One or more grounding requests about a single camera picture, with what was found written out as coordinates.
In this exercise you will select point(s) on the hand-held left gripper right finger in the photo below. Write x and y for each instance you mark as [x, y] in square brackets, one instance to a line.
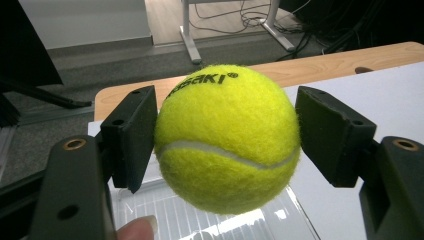
[333, 140]

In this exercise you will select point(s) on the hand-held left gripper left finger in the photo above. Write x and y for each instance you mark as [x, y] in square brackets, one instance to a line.
[133, 143]

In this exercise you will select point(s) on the clear plastic container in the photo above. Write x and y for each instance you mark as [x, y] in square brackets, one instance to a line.
[173, 220]

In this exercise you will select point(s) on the yellow tennis ball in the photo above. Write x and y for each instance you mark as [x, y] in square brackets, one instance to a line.
[226, 133]

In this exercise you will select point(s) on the wooden table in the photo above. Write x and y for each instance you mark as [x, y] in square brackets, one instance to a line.
[333, 63]

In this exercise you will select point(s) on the black stand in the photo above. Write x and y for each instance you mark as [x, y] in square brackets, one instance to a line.
[46, 96]

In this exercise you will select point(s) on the black curtain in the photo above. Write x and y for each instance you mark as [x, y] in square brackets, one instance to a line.
[23, 40]
[366, 20]

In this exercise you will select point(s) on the white metal stand frame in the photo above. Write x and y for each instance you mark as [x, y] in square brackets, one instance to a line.
[190, 43]

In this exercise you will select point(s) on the white wall panel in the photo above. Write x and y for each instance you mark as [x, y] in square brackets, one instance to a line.
[86, 20]

